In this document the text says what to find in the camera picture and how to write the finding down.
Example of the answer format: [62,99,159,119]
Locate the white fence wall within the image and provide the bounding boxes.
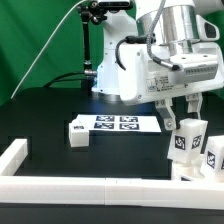
[0,139,28,176]
[0,176,224,210]

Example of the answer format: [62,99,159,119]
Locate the white front fence wall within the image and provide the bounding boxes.
[0,176,224,210]

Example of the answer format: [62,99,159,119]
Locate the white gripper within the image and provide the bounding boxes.
[118,42,224,131]

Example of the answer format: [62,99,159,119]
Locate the white cable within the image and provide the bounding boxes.
[10,0,88,100]

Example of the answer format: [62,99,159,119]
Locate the white marker sheet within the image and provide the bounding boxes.
[72,114,161,133]

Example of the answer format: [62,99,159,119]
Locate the black camera on mount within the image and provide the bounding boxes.
[92,0,133,10]

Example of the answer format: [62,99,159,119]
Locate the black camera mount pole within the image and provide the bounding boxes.
[77,1,107,70]

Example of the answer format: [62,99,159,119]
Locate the white round stool seat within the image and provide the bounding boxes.
[170,159,224,183]

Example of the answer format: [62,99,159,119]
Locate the white left fence wall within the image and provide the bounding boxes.
[0,139,28,176]

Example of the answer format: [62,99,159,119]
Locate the black cables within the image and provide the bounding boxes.
[43,69,98,89]

